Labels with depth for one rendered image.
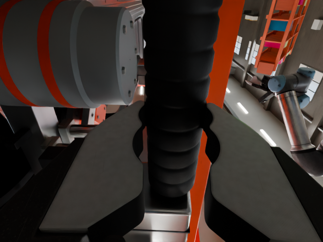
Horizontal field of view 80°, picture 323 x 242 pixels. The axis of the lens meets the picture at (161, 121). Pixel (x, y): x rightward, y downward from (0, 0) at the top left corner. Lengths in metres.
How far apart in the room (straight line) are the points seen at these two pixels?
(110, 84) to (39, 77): 0.08
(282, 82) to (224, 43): 0.41
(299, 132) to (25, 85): 0.99
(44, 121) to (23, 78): 0.12
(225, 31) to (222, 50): 0.06
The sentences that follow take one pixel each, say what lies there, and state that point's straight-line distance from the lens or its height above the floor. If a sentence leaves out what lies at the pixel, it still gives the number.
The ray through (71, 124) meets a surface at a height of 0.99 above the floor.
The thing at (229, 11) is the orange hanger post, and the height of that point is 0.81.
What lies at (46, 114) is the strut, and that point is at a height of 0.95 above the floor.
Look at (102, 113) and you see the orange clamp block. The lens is 0.62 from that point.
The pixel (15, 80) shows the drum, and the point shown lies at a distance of 0.28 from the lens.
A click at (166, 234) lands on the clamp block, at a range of 0.17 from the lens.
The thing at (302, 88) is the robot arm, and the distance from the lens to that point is 1.17.
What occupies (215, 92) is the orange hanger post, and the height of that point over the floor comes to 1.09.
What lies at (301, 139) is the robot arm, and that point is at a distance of 1.05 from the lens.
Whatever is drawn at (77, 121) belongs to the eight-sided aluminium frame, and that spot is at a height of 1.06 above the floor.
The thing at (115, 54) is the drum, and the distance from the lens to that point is 0.23.
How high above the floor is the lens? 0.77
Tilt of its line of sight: 33 degrees up
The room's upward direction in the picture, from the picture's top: 179 degrees counter-clockwise
